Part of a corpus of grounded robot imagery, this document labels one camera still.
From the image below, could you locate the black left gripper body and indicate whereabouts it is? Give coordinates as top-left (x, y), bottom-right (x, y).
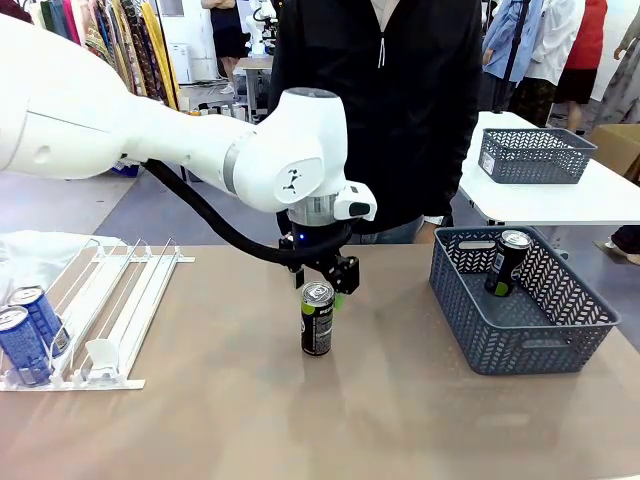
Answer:
top-left (277, 221), bottom-right (353, 272)

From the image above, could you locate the black Pepsi can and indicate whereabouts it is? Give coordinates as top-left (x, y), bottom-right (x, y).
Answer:
top-left (483, 229), bottom-right (532, 298)
top-left (300, 280), bottom-right (336, 358)

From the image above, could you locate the grey plastic woven basket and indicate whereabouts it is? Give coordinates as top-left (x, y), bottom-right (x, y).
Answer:
top-left (428, 225), bottom-right (621, 376)
top-left (477, 127), bottom-right (599, 185)

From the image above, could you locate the person's left forearm black sleeve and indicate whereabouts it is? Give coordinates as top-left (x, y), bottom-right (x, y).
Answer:
top-left (424, 124), bottom-right (482, 219)

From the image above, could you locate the white dispenser pusher paddle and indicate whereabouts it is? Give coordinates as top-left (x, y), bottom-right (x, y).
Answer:
top-left (79, 338), bottom-right (126, 385)

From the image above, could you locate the white can dispenser rack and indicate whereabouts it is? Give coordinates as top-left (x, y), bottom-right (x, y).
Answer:
top-left (0, 237), bottom-right (196, 392)

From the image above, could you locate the person's left hand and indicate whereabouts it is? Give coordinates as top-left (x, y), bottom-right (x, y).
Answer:
top-left (413, 221), bottom-right (444, 246)

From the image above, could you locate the person in black jacket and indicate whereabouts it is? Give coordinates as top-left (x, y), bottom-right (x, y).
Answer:
top-left (267, 0), bottom-right (484, 246)

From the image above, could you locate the background work table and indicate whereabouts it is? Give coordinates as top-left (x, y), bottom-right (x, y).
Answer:
top-left (234, 54), bottom-right (274, 124)

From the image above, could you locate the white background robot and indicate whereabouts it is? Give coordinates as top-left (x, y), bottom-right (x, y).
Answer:
top-left (244, 0), bottom-right (279, 56)

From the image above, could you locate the bystander in black skirt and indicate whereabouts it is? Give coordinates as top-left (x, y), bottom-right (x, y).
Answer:
top-left (202, 0), bottom-right (249, 96)

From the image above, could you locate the white side table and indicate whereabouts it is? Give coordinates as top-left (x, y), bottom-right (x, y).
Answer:
top-left (457, 110), bottom-right (640, 227)

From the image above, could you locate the white floor appliance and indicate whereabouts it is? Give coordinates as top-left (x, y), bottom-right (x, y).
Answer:
top-left (167, 42), bottom-right (194, 85)

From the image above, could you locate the yellow hanging fabric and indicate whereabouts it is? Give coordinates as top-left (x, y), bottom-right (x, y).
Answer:
top-left (140, 2), bottom-right (180, 112)

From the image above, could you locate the dark patterned hanging fabric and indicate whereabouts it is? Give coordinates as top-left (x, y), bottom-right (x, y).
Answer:
top-left (119, 0), bottom-right (169, 104)

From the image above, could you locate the black stand pole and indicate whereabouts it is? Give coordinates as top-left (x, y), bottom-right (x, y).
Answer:
top-left (492, 0), bottom-right (531, 115)

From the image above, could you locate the blue shirt on mannequin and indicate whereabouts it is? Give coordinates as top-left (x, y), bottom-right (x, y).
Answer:
top-left (482, 0), bottom-right (544, 84)

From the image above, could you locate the bystander dark leg and shoe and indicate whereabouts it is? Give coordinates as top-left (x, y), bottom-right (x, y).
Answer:
top-left (592, 224), bottom-right (640, 266)

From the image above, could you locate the cardboard box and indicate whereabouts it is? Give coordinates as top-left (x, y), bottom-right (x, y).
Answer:
top-left (589, 123), bottom-right (640, 184)

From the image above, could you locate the white shirt on mannequin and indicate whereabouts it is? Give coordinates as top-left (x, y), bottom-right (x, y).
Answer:
top-left (524, 0), bottom-right (586, 86)

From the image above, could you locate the pink hanging fabric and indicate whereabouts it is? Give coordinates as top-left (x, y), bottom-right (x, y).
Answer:
top-left (59, 0), bottom-right (84, 46)

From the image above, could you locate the bystander in red top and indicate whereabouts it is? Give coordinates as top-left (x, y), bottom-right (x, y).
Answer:
top-left (552, 0), bottom-right (609, 134)

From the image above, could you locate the mannequin in grey dress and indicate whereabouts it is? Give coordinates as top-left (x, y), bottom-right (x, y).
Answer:
top-left (597, 14), bottom-right (640, 126)

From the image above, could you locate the green hanging fabric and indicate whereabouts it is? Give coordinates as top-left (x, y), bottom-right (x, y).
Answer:
top-left (39, 0), bottom-right (69, 39)

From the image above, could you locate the dark red garment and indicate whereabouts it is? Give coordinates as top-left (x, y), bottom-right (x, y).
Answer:
top-left (0, 0), bottom-right (34, 24)

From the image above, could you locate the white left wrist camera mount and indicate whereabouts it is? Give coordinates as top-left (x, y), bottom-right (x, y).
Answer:
top-left (332, 181), bottom-right (378, 223)

